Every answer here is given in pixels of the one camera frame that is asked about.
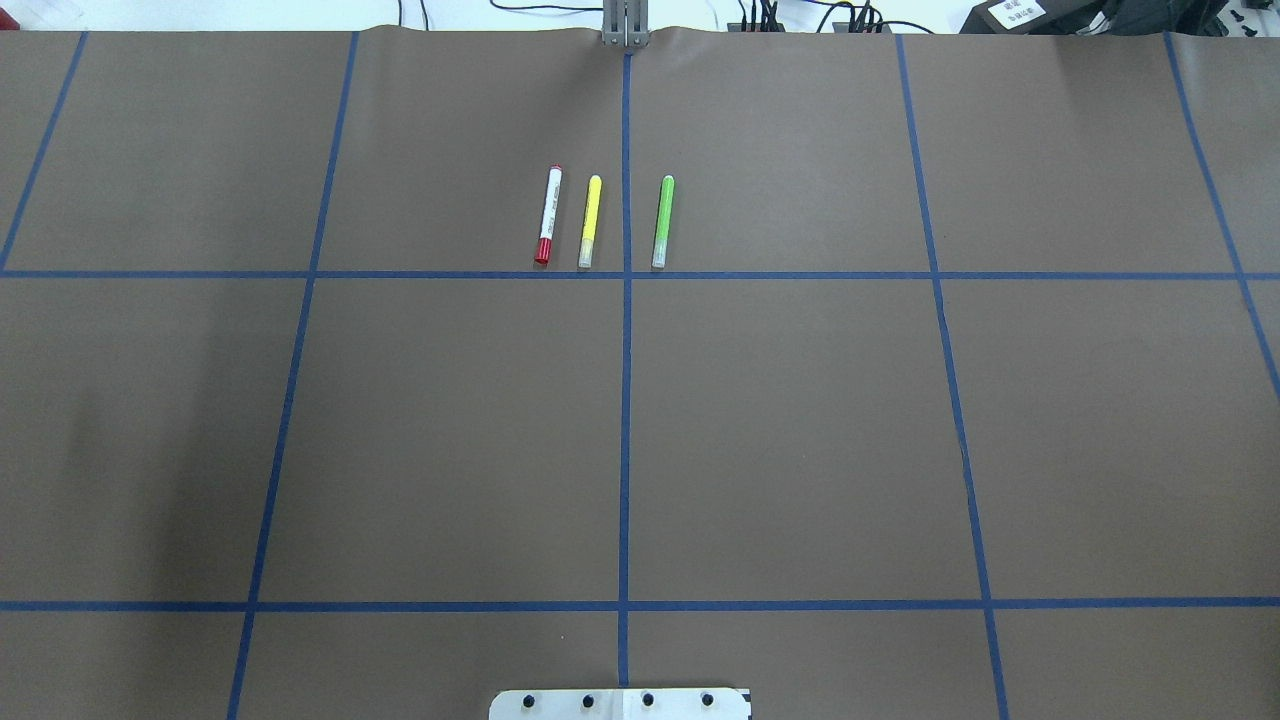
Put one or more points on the red white marker pen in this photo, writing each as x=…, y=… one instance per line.
x=549, y=212

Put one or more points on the green marker pen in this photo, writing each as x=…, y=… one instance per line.
x=663, y=220

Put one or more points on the yellow marker pen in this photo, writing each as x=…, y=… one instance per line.
x=590, y=222

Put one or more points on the brown paper table cover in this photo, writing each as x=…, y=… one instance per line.
x=956, y=399

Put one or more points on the black box white label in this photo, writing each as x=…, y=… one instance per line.
x=1037, y=18

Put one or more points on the aluminium frame post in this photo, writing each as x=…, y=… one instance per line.
x=625, y=23

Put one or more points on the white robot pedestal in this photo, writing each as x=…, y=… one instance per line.
x=623, y=703

